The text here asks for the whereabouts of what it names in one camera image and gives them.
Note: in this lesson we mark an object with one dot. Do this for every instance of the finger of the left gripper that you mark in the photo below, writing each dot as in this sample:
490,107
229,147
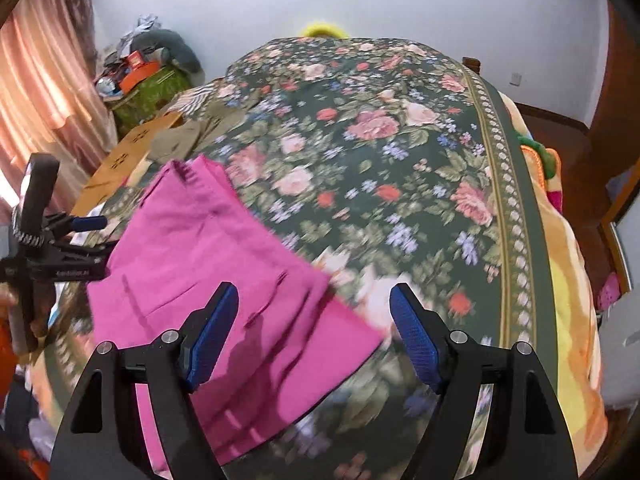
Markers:
67,261
64,224

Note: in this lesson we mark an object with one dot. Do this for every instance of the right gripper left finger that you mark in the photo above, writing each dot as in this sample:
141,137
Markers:
101,437

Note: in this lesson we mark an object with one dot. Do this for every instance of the magenta pink pants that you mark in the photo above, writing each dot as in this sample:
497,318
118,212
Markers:
275,340

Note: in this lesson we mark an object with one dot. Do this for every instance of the grey bundled clothing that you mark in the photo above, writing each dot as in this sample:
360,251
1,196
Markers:
173,49

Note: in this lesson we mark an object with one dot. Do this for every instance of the person's left hand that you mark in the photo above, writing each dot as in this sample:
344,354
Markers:
9,302

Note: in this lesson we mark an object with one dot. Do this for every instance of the pink window curtain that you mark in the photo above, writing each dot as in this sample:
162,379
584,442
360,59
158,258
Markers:
49,103

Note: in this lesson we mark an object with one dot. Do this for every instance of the olive green folded garment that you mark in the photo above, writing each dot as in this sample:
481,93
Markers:
183,141

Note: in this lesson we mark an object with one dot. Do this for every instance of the orange box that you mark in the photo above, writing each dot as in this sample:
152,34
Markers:
138,75

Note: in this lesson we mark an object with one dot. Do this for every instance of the wooden wardrobe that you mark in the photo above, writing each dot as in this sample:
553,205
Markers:
614,134

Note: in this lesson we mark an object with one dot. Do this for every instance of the floral dark green bedspread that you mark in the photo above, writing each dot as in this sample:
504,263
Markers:
382,162

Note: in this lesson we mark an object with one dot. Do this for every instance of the yellow foam bed rail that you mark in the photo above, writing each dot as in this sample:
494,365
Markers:
319,29

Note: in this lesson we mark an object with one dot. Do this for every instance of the white wall socket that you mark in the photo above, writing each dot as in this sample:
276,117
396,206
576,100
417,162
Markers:
516,79

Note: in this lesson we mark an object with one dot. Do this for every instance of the wooden bed post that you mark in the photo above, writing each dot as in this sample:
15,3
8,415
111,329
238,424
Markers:
473,64

